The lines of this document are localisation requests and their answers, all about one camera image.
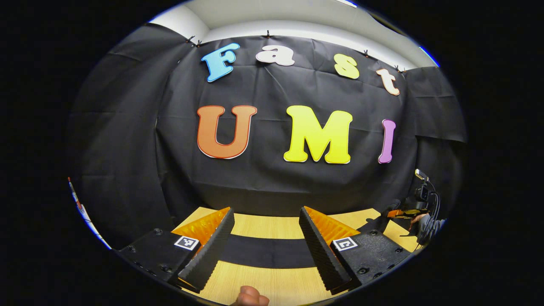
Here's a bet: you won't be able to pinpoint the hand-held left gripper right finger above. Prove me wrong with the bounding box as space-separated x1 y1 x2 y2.
299 206 412 294

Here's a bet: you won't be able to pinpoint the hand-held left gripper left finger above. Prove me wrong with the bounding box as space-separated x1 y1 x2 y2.
117 207 235 294

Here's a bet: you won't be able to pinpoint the black jeans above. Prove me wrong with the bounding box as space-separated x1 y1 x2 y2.
219 199 402 269

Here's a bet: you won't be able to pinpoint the black backdrop cloth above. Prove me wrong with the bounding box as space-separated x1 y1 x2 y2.
68 23 468 249

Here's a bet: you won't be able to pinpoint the red tipped white pole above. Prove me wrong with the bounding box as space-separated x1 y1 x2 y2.
67 177 112 249

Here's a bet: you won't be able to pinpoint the row of backdrop clips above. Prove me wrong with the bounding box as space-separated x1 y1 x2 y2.
186 30 406 73

